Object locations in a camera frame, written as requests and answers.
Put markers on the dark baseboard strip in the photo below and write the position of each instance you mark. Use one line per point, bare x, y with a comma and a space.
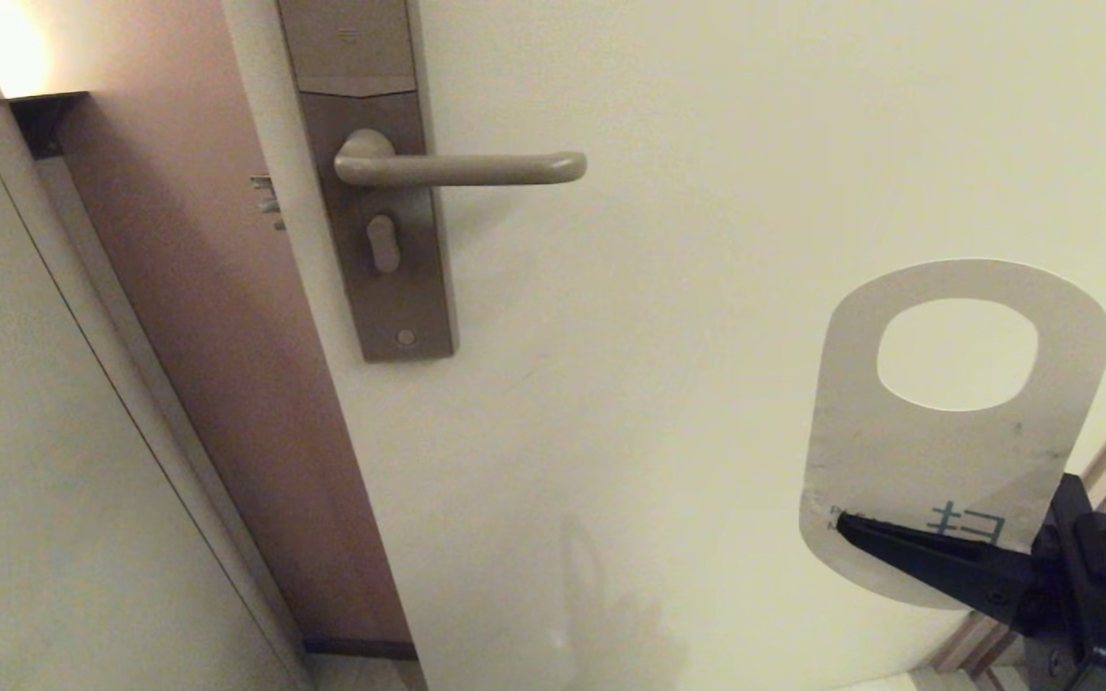
361, 649

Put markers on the brown metal lock plate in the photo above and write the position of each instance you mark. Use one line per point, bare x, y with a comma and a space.
351, 58

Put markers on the cream white door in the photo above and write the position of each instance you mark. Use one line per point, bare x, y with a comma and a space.
611, 432

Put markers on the blue do-not-disturb door hanger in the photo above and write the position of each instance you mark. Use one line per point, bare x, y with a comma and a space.
899, 461

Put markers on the glowing wall lamp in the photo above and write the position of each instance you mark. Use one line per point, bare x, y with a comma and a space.
39, 120

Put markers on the beige keyhole cover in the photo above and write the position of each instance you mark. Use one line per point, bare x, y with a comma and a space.
384, 245

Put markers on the beige open shelf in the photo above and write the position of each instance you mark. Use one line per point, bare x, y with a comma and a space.
1004, 677

